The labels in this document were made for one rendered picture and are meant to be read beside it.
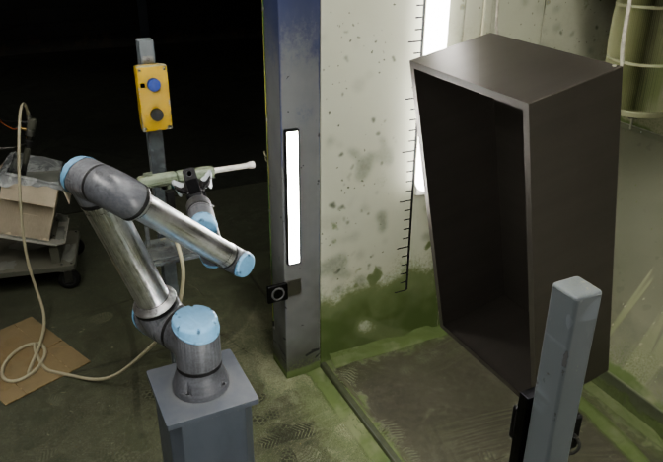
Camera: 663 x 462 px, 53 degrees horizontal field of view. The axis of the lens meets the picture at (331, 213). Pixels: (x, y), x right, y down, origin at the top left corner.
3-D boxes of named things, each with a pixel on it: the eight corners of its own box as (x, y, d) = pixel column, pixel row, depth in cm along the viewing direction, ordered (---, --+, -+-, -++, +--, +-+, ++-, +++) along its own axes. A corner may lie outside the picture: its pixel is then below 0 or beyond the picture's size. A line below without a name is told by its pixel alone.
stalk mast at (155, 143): (184, 372, 334) (150, 37, 266) (187, 379, 329) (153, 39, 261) (173, 376, 331) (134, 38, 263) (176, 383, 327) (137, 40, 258)
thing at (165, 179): (143, 228, 270) (137, 176, 260) (141, 224, 273) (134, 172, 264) (257, 207, 289) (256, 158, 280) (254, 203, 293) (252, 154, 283)
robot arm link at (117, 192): (121, 168, 177) (263, 256, 230) (96, 157, 185) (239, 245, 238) (99, 206, 175) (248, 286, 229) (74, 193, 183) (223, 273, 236)
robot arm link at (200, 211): (194, 247, 228) (186, 223, 223) (190, 227, 238) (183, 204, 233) (222, 239, 230) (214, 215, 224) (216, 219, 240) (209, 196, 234)
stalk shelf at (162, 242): (202, 233, 302) (201, 230, 301) (217, 254, 284) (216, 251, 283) (132, 246, 290) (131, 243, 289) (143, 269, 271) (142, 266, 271)
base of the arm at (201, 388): (180, 410, 216) (178, 385, 212) (166, 375, 231) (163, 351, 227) (237, 393, 223) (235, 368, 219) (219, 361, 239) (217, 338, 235)
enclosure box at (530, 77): (504, 294, 302) (490, 32, 243) (608, 370, 254) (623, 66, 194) (440, 327, 291) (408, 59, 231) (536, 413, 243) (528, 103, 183)
